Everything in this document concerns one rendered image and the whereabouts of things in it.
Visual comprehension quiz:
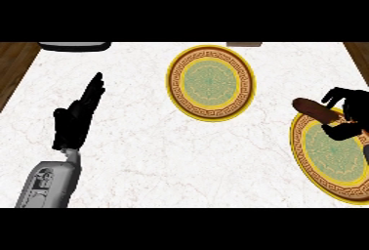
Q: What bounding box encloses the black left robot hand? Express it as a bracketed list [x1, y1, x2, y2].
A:
[50, 71, 107, 151]

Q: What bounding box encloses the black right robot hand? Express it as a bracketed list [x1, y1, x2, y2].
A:
[321, 86, 369, 142]

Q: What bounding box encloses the brown sweet potato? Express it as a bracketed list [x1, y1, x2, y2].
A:
[291, 97, 343, 126]

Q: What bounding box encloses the yellow green patterned plate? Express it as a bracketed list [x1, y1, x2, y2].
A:
[288, 108, 369, 206]
[164, 44, 259, 123]

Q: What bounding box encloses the small brown block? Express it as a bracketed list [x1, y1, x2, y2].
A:
[225, 41, 264, 48]

